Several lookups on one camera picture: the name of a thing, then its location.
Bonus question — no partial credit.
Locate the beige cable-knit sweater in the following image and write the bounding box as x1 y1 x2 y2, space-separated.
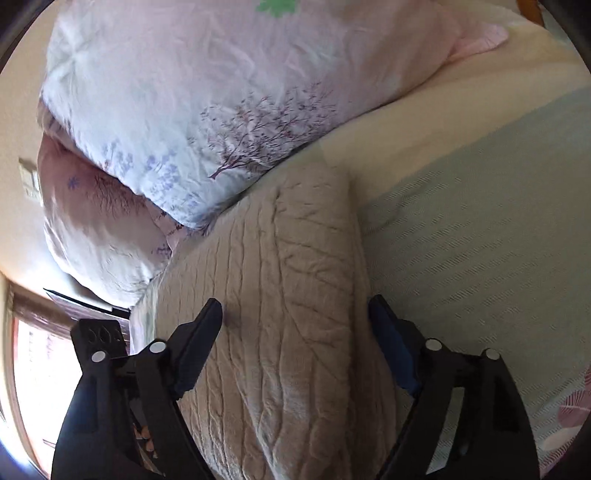
155 162 396 479

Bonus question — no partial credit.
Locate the pink floral left pillow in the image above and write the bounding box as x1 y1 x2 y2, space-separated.
37 134 190 308

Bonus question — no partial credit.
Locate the pastel patchwork bed sheet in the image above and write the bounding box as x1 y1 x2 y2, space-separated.
128 8 591 478

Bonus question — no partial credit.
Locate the pink lavender right pillow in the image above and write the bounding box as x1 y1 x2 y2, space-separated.
40 1 508 229

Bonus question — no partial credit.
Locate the wooden glass-panel headboard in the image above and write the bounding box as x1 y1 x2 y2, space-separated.
516 0 545 27

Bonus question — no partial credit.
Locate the window with wooden frame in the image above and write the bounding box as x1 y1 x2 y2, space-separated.
1 278 130 477

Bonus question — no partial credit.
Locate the wall light switch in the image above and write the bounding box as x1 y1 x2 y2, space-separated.
18 158 42 203

